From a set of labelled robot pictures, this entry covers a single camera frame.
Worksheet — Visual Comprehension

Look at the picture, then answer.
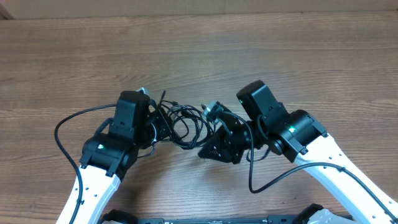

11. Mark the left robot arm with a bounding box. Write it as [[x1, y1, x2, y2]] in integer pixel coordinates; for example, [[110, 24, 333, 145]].
[[57, 88, 172, 223]]

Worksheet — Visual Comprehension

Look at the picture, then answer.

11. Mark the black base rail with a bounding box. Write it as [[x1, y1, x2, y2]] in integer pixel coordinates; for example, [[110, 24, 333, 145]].
[[101, 203, 355, 224]]

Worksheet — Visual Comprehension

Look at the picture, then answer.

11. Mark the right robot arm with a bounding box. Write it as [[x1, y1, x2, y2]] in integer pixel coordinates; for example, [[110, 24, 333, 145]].
[[198, 80, 397, 223]]

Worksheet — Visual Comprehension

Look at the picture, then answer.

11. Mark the black USB cable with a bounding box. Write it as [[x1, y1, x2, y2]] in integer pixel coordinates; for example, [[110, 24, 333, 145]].
[[157, 90, 217, 151]]

